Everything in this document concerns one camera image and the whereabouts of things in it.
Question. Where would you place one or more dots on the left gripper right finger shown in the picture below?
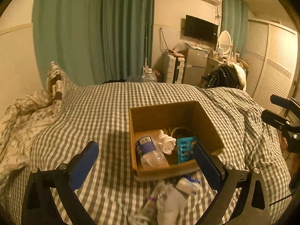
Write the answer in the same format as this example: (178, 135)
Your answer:
(252, 205)

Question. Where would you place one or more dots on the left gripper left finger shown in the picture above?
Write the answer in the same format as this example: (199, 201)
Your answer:
(39, 206)

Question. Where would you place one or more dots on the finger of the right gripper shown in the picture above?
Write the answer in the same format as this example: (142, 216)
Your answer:
(275, 120)
(284, 101)

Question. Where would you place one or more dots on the white bunny figurine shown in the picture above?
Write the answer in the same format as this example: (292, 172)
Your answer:
(165, 142)

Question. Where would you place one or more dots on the clear plastic water bottle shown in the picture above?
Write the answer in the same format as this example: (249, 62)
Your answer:
(150, 156)

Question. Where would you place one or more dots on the white louvered wardrobe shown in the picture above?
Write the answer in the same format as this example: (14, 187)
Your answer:
(271, 54)

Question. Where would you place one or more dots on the black clothes pile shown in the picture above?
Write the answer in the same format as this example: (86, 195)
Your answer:
(224, 76)

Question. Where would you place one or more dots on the blue white tissue pack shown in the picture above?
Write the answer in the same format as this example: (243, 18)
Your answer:
(188, 185)

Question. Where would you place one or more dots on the white sock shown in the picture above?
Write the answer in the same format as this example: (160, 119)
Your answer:
(170, 202)

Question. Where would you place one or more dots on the oval vanity mirror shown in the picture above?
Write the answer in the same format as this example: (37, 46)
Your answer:
(224, 44)

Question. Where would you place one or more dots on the floral patterned blanket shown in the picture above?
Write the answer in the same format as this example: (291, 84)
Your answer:
(23, 120)

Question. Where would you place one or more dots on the teal blister pill pack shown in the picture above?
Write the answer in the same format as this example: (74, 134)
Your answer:
(185, 149)

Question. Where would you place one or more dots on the small grey refrigerator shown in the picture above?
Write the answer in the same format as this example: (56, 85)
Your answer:
(194, 66)

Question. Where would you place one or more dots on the green window curtain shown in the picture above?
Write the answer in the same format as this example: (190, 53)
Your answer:
(235, 21)

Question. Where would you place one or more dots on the white toothpaste tube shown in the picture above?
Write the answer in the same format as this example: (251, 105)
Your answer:
(150, 208)

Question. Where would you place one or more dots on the white suitcase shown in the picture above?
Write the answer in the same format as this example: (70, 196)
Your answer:
(173, 69)

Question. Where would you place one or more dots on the cardboard box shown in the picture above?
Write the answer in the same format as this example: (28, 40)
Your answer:
(179, 120)

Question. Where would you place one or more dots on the checked pillow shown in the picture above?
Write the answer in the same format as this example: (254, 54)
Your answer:
(58, 83)

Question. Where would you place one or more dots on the large water jug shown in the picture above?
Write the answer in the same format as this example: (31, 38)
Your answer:
(148, 75)

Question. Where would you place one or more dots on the wall mounted black television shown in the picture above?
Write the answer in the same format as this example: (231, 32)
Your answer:
(200, 29)

